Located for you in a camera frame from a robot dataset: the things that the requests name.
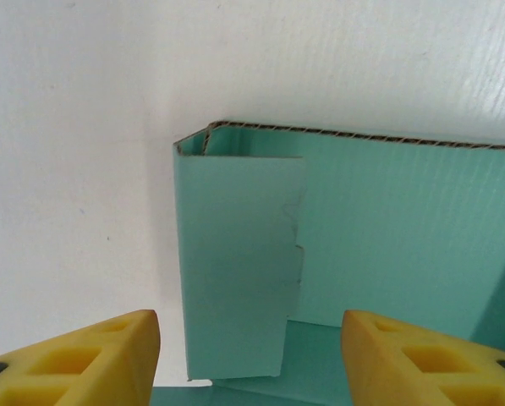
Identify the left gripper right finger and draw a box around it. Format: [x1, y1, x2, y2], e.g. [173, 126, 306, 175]
[341, 309, 505, 406]

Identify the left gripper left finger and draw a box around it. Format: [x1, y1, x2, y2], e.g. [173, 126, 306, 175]
[0, 309, 160, 406]

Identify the teal cardboard box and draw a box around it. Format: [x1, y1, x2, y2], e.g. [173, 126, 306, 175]
[169, 120, 505, 406]

